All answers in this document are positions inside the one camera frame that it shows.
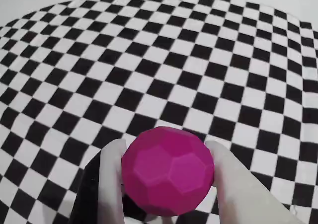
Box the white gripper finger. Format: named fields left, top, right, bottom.
left=205, top=140, right=306, bottom=224
left=69, top=138, right=128, bottom=224

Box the pink faceted ball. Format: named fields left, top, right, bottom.
left=121, top=126, right=215, bottom=219

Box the black white checkered mat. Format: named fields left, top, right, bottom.
left=0, top=0, right=318, bottom=224

